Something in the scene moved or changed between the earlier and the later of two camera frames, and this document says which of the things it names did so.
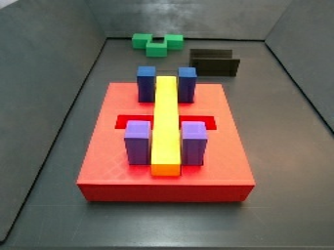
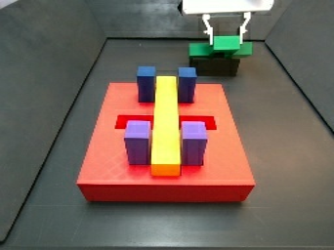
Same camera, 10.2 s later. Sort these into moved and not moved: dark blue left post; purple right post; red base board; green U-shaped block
Moved: green U-shaped block
Not moved: dark blue left post; red base board; purple right post
